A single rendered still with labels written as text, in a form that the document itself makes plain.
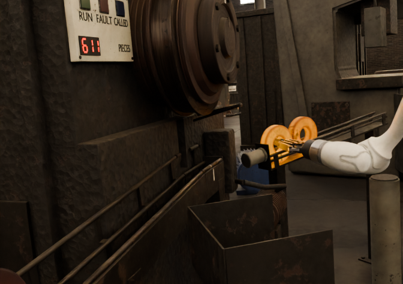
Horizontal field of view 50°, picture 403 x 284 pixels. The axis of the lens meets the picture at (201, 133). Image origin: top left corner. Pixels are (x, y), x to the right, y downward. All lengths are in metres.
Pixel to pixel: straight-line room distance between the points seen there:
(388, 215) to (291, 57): 2.37
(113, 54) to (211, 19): 0.29
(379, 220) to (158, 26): 1.27
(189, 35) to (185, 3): 0.09
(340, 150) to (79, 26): 0.94
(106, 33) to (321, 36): 3.04
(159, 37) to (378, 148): 0.88
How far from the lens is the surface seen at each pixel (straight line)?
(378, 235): 2.04
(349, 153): 1.53
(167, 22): 1.20
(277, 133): 1.79
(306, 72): 4.06
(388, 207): 1.99
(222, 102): 10.31
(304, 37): 4.07
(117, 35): 1.20
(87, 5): 1.09
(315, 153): 1.62
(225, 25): 1.33
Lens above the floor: 1.01
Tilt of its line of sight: 7 degrees down
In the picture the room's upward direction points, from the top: 5 degrees counter-clockwise
